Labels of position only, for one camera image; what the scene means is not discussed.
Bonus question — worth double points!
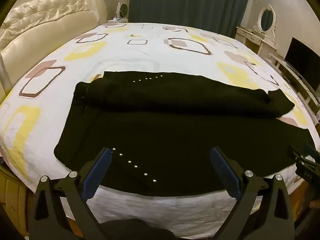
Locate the dark teal curtain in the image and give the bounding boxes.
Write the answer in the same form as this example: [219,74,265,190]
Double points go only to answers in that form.
[129,0,255,38]

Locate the white dressing table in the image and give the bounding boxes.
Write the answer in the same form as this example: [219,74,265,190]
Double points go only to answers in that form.
[236,26,277,55]

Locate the white television stand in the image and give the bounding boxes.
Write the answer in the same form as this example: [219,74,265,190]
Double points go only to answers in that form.
[270,53,320,123]

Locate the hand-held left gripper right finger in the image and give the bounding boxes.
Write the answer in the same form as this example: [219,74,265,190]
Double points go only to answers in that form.
[211,147,297,240]

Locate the cream tufted leather headboard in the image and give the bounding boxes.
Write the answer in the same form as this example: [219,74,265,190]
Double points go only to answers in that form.
[0,0,108,100]

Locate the black flat television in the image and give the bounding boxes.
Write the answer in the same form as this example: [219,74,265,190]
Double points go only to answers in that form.
[285,37,320,92]

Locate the black pants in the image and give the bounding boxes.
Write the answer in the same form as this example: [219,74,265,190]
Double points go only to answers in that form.
[54,71,316,197]

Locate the small white desk fan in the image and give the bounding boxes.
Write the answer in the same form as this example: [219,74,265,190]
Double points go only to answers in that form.
[115,2,129,23]

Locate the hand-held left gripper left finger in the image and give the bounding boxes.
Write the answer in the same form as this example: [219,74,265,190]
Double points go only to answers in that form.
[29,147,113,240]

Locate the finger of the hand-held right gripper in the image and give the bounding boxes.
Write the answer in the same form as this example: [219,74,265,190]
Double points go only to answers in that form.
[287,144,319,162]

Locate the beige bed frame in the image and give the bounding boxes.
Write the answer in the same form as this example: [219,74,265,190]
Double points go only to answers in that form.
[0,164,35,240]

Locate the patterned white bed sheet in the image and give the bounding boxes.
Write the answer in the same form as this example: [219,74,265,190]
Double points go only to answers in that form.
[0,22,320,230]

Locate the white oval vanity mirror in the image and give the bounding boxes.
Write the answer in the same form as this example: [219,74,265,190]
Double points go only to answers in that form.
[252,4,277,34]

